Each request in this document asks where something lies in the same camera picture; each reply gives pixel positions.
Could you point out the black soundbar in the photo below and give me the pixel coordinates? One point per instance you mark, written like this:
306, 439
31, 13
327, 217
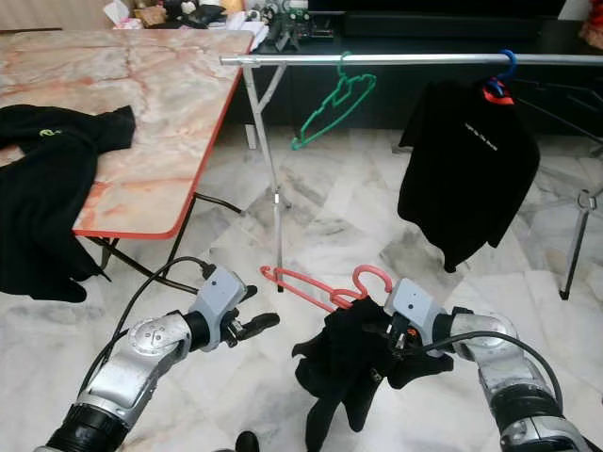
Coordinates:
452, 24

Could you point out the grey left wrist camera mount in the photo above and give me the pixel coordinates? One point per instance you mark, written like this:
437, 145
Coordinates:
221, 292

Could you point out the black TV console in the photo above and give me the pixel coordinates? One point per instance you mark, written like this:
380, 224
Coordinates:
396, 94

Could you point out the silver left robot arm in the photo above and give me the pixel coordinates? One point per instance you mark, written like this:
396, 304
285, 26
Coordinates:
141, 358

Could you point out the red plastic hanger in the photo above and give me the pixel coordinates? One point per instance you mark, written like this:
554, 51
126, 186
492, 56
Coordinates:
372, 270

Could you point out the green plastic hanger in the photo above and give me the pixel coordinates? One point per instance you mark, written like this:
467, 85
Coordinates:
342, 68

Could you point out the black left robot foot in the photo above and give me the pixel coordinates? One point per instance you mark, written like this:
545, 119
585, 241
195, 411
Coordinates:
247, 443

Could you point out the light wooden cabinet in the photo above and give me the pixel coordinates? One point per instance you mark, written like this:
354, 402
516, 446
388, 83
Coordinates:
47, 14

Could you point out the pink white tissue box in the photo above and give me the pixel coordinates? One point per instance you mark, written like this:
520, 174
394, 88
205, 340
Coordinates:
118, 17

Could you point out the blue plastic hanger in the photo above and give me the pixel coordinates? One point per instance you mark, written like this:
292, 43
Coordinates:
512, 62

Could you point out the black t-shirt with green logo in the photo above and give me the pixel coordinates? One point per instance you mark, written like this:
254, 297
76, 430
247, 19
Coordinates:
47, 207

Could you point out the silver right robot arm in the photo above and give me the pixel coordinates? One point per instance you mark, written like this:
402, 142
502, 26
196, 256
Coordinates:
528, 405

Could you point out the marble-pattern folding table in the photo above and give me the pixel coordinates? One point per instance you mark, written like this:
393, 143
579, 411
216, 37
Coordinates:
170, 113

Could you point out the black flat television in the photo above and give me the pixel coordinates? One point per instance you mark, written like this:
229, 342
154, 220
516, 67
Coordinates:
452, 5

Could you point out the black t-shirt with white print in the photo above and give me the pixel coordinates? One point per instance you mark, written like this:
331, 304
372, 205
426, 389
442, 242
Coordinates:
466, 169

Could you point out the silver metal clothes rack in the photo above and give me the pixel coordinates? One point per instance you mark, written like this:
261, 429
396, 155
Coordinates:
415, 59

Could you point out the black garment with small label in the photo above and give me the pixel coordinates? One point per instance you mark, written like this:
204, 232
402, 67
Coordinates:
339, 363

